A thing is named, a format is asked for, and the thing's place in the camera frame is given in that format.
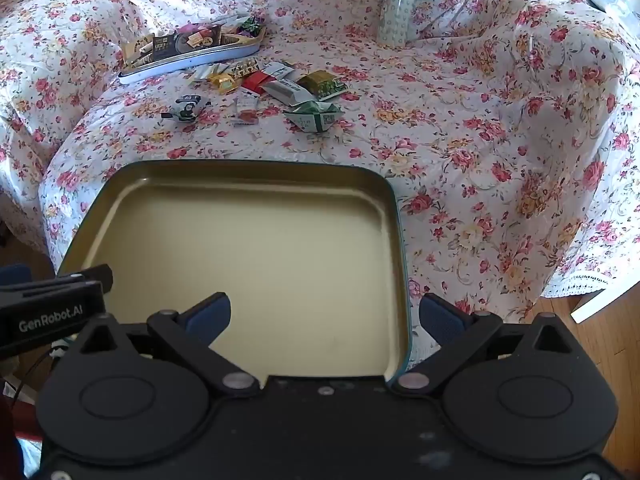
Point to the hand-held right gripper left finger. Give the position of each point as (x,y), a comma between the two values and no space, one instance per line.
(210,316)

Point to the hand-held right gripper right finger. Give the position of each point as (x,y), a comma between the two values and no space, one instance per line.
(440,319)

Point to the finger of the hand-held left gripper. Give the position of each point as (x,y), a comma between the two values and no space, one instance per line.
(95,275)

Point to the gold tin tray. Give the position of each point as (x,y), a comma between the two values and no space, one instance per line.
(250,260)

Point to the black white snack packet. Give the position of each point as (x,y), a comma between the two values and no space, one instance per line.
(187,109)

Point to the green white snack packet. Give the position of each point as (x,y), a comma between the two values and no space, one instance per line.
(312,116)

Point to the gold foil candy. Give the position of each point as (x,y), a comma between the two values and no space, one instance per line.
(223,83)

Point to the white grey snack bar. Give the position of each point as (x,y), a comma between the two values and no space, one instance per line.
(285,91)

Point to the red white snack packet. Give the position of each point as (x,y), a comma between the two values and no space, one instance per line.
(255,82)

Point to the brown patterned snack packet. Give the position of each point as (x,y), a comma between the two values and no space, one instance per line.
(245,68)

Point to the olive gold snack packet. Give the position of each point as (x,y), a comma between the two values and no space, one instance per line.
(322,83)

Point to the white board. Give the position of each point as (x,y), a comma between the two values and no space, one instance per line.
(610,302)

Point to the floral bed sheet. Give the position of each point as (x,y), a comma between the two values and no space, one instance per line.
(475,135)

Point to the small clear snack packet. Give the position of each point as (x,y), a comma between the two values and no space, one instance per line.
(246,110)

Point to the brown gold snack packet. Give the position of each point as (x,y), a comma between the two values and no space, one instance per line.
(140,51)

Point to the black biscuit packet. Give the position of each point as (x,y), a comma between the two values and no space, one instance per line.
(185,40)

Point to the pink candy wrapper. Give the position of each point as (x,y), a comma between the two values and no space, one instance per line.
(190,27)

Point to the green purple foil candies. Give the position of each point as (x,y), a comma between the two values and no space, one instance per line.
(252,26)

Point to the pale green patterned bottle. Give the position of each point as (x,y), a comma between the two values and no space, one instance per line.
(397,10)

